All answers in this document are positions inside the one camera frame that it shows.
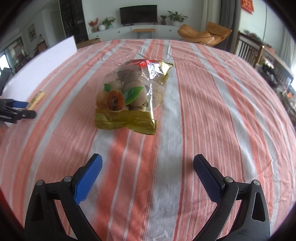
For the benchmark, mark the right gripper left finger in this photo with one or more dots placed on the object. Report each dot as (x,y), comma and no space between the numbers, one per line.
(42,219)

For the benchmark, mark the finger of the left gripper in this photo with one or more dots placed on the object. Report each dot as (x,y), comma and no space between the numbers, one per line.
(14,103)
(12,115)

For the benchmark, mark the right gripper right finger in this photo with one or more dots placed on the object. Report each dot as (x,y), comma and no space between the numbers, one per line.
(252,220)

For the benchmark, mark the yellow snack packet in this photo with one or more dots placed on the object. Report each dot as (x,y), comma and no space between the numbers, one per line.
(35,100)

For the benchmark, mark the white cardboard box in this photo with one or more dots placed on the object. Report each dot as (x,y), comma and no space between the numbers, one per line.
(23,83)

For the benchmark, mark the dark glass display cabinet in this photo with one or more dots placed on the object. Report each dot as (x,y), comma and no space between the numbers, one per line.
(73,20)

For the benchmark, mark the red flower vase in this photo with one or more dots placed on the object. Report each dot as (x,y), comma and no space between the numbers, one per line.
(93,24)

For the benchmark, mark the white round vase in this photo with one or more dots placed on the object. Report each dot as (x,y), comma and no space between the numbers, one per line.
(102,27)

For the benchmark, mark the green plant left of tv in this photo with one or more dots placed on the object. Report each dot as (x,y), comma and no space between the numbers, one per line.
(108,22)

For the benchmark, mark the black television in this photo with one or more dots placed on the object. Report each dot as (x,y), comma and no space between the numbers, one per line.
(138,14)

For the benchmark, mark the wooden bench stool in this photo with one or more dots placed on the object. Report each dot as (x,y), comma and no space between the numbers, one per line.
(147,32)

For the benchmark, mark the small potted plant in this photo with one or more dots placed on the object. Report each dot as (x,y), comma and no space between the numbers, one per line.
(163,19)

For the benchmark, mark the dark wooden chair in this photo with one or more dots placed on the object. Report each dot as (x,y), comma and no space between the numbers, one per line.
(248,49)

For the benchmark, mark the white tv cabinet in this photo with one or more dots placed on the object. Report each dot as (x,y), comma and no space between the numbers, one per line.
(164,32)

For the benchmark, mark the green potted plant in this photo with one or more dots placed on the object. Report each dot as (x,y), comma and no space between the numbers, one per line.
(176,18)

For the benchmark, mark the orange lounge chair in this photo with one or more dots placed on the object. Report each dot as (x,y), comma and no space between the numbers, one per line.
(213,35)

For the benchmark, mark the grey curtain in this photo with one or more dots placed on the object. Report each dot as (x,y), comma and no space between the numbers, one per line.
(229,18)

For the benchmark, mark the wall painting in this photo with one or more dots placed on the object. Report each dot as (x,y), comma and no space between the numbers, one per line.
(32,32)

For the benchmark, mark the red wall hanging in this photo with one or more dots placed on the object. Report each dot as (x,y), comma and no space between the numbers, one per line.
(247,5)

